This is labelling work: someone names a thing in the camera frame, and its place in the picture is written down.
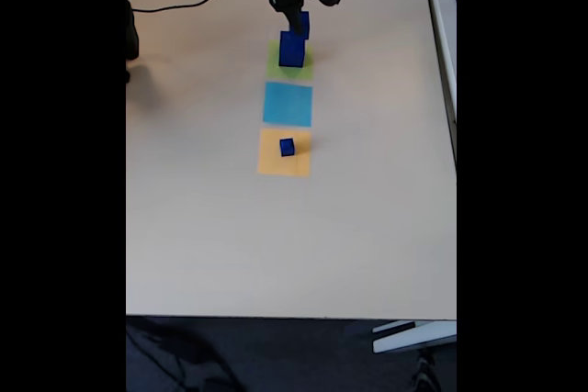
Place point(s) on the medium blue cube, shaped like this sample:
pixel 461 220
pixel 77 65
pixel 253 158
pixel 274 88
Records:
pixel 305 25

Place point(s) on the large blue cube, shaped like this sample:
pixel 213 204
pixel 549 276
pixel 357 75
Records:
pixel 291 50

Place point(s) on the small blue cube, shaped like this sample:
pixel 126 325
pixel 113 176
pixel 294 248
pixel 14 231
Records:
pixel 287 147

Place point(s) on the green paper square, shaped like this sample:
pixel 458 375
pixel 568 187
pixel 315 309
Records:
pixel 273 68

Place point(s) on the light blue paper square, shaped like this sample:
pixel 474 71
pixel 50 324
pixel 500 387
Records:
pixel 287 105

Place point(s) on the orange paper square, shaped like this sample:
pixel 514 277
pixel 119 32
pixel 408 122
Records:
pixel 271 162

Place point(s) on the white side desk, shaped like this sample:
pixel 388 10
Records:
pixel 443 43

